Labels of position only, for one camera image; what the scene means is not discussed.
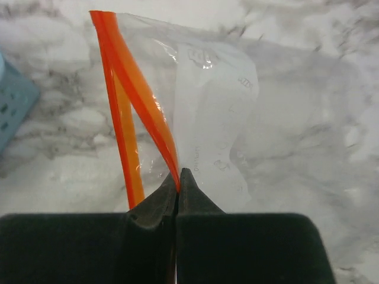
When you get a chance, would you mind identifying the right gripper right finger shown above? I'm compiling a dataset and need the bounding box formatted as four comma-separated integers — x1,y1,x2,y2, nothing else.
176,169,336,283

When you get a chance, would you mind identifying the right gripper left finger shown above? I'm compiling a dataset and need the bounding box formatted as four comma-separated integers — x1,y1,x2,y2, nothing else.
1,176,178,283

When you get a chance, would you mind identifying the clear orange-zip bag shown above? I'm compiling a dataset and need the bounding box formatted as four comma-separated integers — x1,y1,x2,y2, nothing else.
89,10,379,214

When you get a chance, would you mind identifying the light blue plastic basket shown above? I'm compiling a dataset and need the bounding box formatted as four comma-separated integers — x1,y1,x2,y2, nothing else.
0,56,40,150

